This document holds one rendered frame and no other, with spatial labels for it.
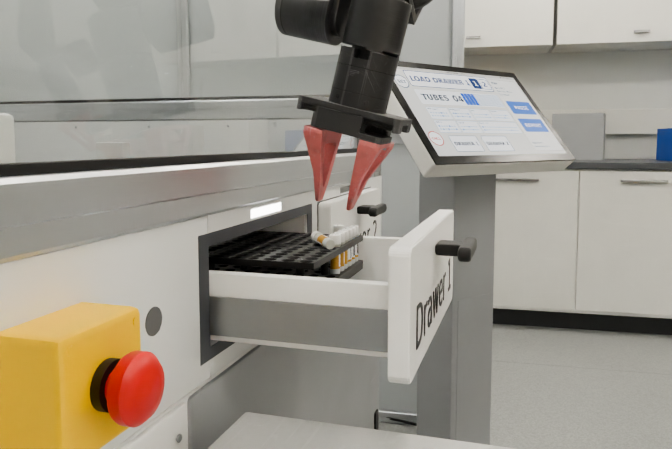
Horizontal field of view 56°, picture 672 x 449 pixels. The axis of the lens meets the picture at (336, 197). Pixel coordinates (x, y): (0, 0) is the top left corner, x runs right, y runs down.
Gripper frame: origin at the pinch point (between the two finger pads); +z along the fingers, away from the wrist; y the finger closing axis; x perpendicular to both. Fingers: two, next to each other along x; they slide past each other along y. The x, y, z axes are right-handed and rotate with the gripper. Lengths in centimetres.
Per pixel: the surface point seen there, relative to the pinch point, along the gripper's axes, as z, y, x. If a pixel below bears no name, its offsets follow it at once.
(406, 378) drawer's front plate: 9.6, -12.5, 13.2
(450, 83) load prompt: -15, 5, -98
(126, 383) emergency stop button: 5.9, -0.4, 33.1
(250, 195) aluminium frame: 1.7, 7.8, 2.9
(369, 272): 10.4, -2.8, -12.7
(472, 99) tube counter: -13, -1, -100
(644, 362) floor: 84, -93, -247
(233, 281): 7.5, 4.2, 11.2
